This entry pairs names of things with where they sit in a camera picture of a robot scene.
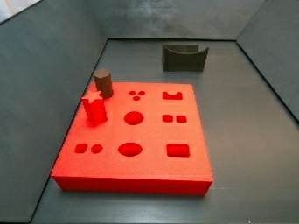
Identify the red star peg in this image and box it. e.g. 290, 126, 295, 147
82, 91, 108, 125

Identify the red shape-sorting board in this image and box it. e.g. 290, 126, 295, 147
51, 82, 214, 195

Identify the brown hexagonal peg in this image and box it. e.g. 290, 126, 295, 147
94, 69, 114, 99

